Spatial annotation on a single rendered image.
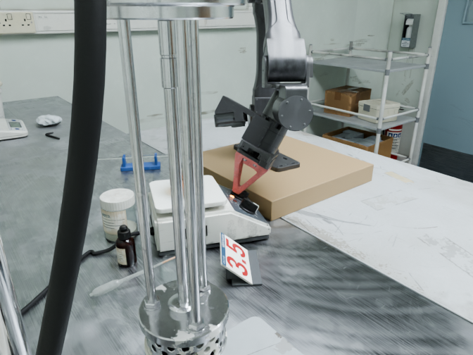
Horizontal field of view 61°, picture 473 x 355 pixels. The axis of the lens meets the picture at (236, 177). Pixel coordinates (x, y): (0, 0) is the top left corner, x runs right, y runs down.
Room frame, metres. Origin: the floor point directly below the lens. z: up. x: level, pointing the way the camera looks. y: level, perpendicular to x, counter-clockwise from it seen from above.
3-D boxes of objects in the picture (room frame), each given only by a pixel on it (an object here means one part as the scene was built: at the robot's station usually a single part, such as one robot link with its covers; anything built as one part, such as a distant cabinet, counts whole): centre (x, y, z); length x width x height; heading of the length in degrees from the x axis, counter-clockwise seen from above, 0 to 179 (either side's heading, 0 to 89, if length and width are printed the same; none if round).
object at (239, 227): (0.64, 0.06, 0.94); 0.22 x 0.13 x 0.08; 107
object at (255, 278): (0.53, -0.01, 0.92); 0.09 x 0.06 x 0.04; 3
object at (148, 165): (0.96, 0.25, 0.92); 0.10 x 0.03 x 0.04; 99
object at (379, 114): (2.82, -0.89, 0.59); 0.65 x 0.48 x 0.93; 38
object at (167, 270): (0.52, 0.09, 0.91); 0.06 x 0.06 x 0.02
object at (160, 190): (0.63, 0.09, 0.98); 0.12 x 0.12 x 0.01; 17
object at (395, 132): (3.34, -1.36, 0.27); 0.16 x 0.14 x 0.53; 128
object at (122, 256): (0.54, 0.18, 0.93); 0.03 x 0.03 x 0.07
